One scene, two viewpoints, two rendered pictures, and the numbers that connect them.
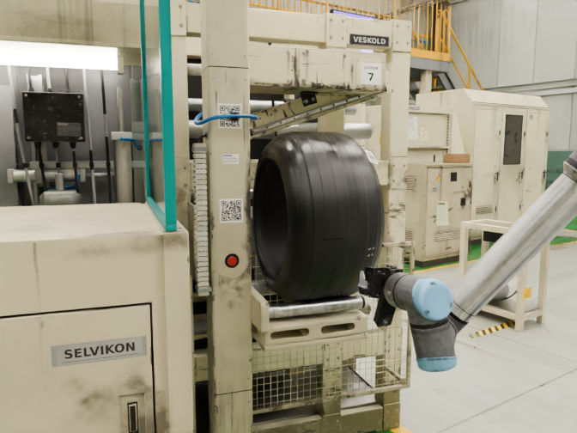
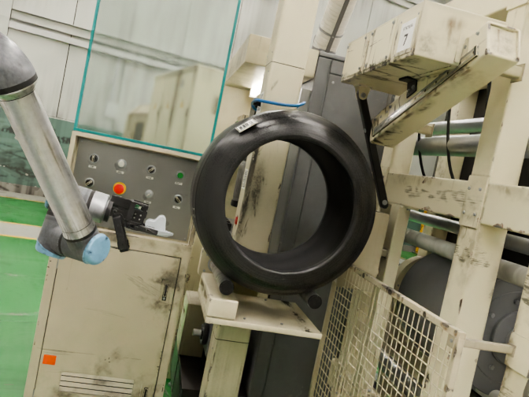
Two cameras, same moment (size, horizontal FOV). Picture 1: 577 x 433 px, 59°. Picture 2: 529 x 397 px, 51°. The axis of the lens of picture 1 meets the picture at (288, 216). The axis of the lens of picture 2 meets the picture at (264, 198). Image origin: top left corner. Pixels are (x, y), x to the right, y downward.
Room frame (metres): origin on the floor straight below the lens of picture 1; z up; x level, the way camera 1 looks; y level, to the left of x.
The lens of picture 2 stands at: (1.93, -1.86, 1.27)
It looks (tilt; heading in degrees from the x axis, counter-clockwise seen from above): 3 degrees down; 98
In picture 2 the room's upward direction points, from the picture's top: 12 degrees clockwise
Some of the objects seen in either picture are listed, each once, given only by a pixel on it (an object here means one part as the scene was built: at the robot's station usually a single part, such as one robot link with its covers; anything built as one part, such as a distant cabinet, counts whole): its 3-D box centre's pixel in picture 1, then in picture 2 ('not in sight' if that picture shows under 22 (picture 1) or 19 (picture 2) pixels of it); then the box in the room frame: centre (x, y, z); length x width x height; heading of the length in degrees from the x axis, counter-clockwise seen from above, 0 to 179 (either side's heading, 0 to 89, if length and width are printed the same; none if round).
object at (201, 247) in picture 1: (202, 220); not in sight; (1.57, 0.27, 1.19); 0.05 x 0.04 x 0.48; 19
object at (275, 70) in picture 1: (303, 73); (410, 57); (2.05, -0.06, 1.71); 0.61 x 0.25 x 0.15; 109
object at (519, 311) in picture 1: (501, 271); not in sight; (4.15, -1.79, 0.40); 0.60 x 0.35 x 0.80; 34
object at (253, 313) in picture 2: (298, 323); (255, 310); (1.73, -0.04, 0.80); 0.37 x 0.36 x 0.02; 19
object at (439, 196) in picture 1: (432, 212); not in sight; (6.42, -1.83, 0.62); 0.91 x 0.58 x 1.25; 124
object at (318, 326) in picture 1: (312, 326); (216, 293); (1.60, -0.08, 0.84); 0.36 x 0.09 x 0.06; 109
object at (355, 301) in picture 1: (314, 307); (220, 275); (1.60, -0.09, 0.90); 0.35 x 0.05 x 0.05; 109
